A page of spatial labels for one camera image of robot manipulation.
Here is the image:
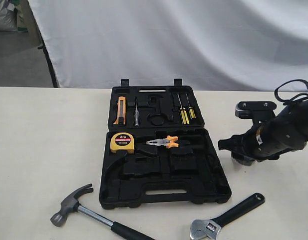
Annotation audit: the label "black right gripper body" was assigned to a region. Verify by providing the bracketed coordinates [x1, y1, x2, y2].
[218, 126, 281, 163]

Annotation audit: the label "black adjustable wrench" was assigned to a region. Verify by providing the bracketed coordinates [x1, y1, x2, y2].
[190, 192, 266, 240]

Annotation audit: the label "steel claw hammer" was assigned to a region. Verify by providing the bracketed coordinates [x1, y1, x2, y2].
[50, 183, 153, 240]

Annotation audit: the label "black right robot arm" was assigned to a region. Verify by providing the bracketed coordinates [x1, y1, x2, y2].
[218, 94, 308, 166]

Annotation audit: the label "black plastic tool case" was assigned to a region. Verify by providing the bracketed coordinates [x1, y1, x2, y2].
[99, 78, 232, 210]

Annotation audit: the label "short yellow black screwdriver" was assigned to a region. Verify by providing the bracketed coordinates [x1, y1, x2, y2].
[186, 93, 196, 120]

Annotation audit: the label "long yellow black screwdriver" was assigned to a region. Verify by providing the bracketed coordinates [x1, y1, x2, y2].
[177, 94, 189, 125]

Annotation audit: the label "white backdrop cloth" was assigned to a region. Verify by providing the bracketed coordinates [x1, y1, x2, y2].
[29, 0, 308, 91]

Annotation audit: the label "clear test screwdriver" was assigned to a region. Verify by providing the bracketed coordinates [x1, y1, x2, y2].
[134, 98, 140, 127]

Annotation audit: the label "yellow tape measure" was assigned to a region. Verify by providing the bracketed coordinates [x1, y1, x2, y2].
[110, 132, 135, 154]

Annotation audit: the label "orange utility knife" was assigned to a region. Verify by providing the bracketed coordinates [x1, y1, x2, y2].
[113, 96, 126, 125]

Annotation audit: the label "black backdrop stand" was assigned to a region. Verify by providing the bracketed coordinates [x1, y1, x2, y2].
[31, 4, 59, 89]

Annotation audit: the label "cardboard box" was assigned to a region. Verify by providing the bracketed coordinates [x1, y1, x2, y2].
[16, 0, 36, 33]

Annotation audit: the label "white sack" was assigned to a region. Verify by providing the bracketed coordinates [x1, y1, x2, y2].
[0, 0, 17, 32]

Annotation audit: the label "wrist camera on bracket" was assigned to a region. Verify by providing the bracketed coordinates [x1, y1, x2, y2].
[235, 101, 277, 125]

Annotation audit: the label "orange handled pliers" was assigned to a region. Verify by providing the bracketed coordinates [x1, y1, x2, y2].
[146, 135, 179, 149]

